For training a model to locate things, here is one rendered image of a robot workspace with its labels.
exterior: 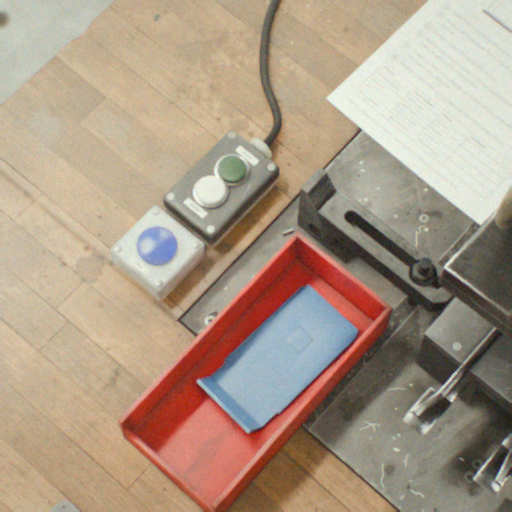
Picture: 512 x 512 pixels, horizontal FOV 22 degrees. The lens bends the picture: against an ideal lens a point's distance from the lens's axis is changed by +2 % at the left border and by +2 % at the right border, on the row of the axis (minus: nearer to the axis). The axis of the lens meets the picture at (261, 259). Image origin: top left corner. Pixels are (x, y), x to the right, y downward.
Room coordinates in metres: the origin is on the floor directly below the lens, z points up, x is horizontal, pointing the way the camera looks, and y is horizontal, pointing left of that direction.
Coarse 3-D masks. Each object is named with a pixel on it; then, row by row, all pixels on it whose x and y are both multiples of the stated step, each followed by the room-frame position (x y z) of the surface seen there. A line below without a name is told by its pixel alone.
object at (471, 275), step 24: (480, 240) 0.41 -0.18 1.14; (504, 240) 0.41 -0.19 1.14; (456, 264) 0.39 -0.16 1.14; (480, 264) 0.39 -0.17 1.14; (504, 264) 0.39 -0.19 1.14; (456, 288) 0.38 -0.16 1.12; (480, 288) 0.37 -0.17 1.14; (504, 288) 0.37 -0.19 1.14; (480, 312) 0.36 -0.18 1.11; (504, 312) 0.35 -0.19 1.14
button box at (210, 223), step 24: (264, 24) 0.76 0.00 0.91; (264, 48) 0.73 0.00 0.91; (264, 72) 0.70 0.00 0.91; (216, 144) 0.60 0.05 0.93; (240, 144) 0.61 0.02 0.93; (264, 144) 0.61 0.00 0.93; (192, 168) 0.58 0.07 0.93; (216, 168) 0.58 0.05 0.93; (264, 168) 0.58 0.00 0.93; (168, 192) 0.55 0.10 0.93; (192, 192) 0.55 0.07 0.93; (240, 192) 0.55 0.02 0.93; (264, 192) 0.56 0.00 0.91; (192, 216) 0.52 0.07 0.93; (216, 216) 0.52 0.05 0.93; (240, 216) 0.53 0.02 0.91; (216, 240) 0.51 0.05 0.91
